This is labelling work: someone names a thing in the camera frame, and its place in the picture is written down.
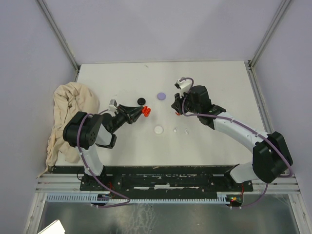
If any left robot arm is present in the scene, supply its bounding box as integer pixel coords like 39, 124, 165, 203
63, 105, 144, 190

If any left aluminium corner post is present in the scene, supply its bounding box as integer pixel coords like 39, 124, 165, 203
35, 0, 80, 76

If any orange earbud charging case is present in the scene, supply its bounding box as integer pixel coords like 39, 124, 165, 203
142, 106, 151, 117

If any purple earbud charging case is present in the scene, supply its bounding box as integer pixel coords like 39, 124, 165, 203
157, 92, 166, 100

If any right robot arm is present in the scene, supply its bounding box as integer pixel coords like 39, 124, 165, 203
171, 81, 293, 191

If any white paper sheet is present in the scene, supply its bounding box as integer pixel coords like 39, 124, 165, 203
38, 220, 66, 234

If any right aluminium corner post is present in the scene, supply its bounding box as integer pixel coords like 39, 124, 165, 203
248, 0, 296, 71

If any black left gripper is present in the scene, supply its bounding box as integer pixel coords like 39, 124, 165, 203
111, 104, 145, 133

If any aluminium corner post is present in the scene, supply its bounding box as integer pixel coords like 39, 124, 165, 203
248, 0, 296, 71
35, 0, 80, 76

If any white earbud charging case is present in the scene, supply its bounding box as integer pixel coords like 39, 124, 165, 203
154, 125, 164, 135

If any cream crumpled cloth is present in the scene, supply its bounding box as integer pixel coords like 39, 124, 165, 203
44, 82, 99, 172

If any black earbud charging case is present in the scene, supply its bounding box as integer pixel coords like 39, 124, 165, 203
137, 97, 146, 106

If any white slotted cable duct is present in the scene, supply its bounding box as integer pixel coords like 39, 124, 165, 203
46, 192, 242, 203

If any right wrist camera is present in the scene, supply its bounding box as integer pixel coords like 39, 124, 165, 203
175, 78, 194, 96

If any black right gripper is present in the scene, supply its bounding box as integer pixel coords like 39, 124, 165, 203
171, 89, 200, 115

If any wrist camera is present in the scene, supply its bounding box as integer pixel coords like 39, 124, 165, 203
175, 78, 194, 96
108, 99, 117, 111

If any aluminium frame rail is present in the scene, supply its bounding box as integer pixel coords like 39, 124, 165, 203
36, 173, 298, 193

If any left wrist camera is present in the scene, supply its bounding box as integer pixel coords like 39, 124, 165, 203
108, 99, 117, 111

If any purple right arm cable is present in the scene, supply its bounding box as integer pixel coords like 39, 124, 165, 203
179, 77, 293, 208

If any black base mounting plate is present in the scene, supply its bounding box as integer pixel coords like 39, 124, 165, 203
79, 175, 253, 198

